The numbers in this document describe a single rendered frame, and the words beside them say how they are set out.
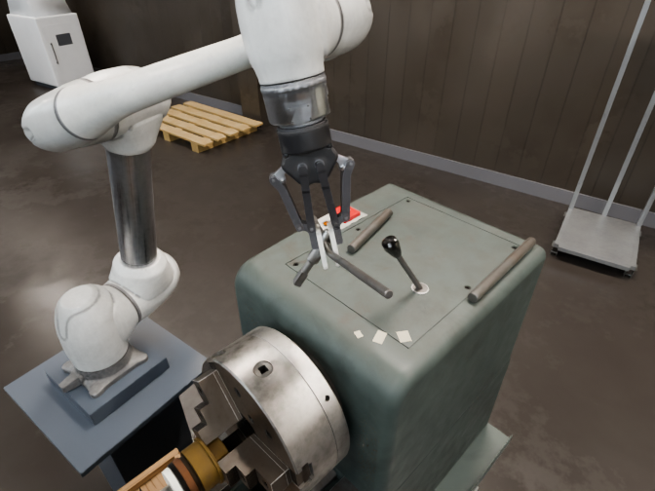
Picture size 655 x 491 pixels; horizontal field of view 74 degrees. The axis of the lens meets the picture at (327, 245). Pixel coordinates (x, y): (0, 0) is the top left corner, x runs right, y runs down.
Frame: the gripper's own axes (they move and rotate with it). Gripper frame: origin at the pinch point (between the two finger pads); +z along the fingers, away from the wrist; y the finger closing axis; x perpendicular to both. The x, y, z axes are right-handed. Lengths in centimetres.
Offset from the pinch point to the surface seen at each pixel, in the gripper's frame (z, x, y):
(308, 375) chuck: 22.3, -4.4, -8.1
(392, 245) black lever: 6.2, 6.3, 11.6
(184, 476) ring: 30.4, -12.9, -31.7
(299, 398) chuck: 23.7, -8.0, -10.2
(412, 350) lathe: 22.0, -4.2, 11.0
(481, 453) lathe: 95, 23, 34
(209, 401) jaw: 24.6, -3.1, -27.0
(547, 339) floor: 150, 118, 112
